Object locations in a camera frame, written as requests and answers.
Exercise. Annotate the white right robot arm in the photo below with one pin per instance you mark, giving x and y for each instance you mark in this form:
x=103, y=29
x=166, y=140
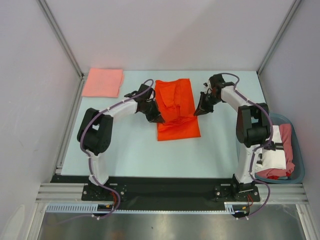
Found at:
x=254, y=128

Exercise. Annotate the aluminium front rail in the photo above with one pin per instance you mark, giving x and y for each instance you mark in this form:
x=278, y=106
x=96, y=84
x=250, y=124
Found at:
x=72, y=193

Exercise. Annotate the aluminium frame post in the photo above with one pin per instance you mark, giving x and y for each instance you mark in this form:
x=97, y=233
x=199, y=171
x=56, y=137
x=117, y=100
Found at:
x=294, y=8
x=49, y=16

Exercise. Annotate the blue slotted cable duct right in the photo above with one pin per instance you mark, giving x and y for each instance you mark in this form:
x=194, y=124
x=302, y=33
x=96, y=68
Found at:
x=241, y=207

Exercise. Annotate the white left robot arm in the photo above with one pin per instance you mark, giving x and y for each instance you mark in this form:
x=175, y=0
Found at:
x=95, y=132

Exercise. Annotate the aluminium frame post right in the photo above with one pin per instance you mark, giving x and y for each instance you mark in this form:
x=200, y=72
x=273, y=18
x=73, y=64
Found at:
x=294, y=8

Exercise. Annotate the pink garment in bin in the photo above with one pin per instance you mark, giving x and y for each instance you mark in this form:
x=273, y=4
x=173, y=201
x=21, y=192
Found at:
x=276, y=174

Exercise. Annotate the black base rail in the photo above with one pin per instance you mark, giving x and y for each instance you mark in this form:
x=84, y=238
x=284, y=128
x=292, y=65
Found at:
x=162, y=193

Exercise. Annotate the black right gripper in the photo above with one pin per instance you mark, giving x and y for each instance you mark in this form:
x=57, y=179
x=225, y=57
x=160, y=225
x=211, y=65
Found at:
x=203, y=108

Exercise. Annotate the orange polo t-shirt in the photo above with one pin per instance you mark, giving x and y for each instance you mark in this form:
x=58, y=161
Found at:
x=176, y=104

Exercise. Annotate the folded pink t-shirt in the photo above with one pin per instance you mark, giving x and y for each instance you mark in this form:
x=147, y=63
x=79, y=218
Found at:
x=103, y=83

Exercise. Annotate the teal plastic laundry bin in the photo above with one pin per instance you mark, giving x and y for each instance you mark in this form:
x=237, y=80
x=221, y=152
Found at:
x=299, y=170

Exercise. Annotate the blue slotted cable duct left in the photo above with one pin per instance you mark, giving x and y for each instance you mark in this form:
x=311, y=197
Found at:
x=81, y=208

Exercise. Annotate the aluminium frame post left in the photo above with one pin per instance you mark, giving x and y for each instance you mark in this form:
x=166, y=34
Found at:
x=49, y=16

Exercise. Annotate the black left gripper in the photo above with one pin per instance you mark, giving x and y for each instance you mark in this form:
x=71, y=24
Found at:
x=155, y=117

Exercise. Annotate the blue slotted cable duct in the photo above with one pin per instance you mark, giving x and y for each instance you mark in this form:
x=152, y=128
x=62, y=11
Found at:
x=241, y=207
x=81, y=208

